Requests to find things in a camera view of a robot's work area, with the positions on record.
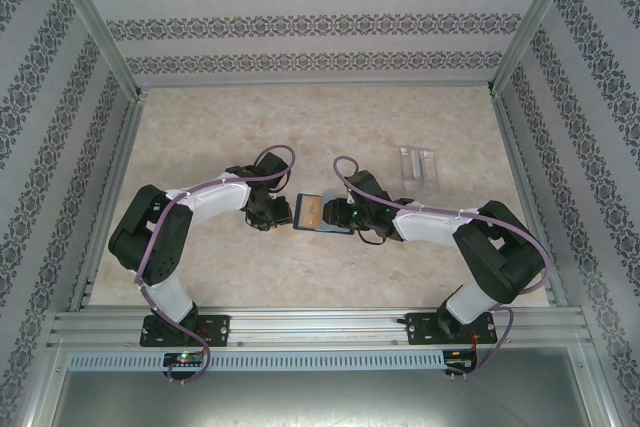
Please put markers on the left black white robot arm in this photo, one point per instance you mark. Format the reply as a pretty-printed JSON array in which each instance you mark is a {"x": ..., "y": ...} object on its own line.
[{"x": 135, "y": 242}]

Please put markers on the blue leather card holder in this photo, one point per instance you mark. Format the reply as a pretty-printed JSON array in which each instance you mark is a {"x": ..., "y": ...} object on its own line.
[{"x": 297, "y": 214}]

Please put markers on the aluminium table edge rail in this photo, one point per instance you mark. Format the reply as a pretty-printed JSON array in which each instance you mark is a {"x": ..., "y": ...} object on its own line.
[
  {"x": 527, "y": 197},
  {"x": 107, "y": 197}
]

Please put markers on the small green circuit board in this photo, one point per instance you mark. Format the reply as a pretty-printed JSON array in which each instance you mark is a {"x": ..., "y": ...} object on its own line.
[
  {"x": 182, "y": 359},
  {"x": 457, "y": 361}
]

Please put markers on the aluminium frame post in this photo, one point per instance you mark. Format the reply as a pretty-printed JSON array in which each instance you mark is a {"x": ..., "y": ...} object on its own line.
[
  {"x": 536, "y": 12},
  {"x": 91, "y": 12}
]

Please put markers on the long aluminium mounting rail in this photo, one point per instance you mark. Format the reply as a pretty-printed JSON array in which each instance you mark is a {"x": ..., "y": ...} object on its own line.
[{"x": 320, "y": 327}]

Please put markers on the clear plastic card case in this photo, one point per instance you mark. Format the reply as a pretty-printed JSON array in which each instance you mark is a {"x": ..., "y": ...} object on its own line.
[{"x": 420, "y": 169}]

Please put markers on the short aluminium cross rail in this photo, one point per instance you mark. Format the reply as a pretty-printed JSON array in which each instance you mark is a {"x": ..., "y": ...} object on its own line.
[{"x": 315, "y": 83}]

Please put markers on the gold credit card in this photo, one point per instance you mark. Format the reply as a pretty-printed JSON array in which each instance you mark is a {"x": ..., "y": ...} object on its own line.
[{"x": 312, "y": 212}]

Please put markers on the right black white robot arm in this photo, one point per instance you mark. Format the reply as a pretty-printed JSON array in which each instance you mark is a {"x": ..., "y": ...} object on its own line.
[{"x": 505, "y": 257}]

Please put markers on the grey metal sheet shelf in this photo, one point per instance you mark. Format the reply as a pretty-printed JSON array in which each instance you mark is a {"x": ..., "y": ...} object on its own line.
[{"x": 320, "y": 402}]

